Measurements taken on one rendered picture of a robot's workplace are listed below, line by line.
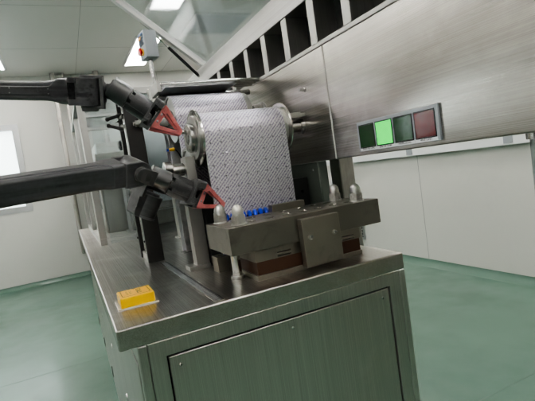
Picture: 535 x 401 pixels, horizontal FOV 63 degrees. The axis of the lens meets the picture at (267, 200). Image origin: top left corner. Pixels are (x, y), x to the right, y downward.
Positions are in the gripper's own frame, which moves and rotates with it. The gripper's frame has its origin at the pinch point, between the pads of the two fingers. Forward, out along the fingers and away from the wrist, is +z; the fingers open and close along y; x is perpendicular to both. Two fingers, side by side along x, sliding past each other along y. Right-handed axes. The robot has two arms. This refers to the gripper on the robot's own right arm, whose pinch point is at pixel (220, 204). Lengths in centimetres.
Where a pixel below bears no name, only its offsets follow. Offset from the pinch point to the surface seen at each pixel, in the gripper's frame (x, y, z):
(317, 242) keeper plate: -2.3, 21.9, 17.3
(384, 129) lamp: 25.6, 30.2, 19.6
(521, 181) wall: 107, -103, 243
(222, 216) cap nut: -3.5, 8.5, -1.4
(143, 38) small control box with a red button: 52, -58, -31
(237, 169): 10.0, 0.3, 0.9
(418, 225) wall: 72, -211, 262
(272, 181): 11.0, 0.2, 11.3
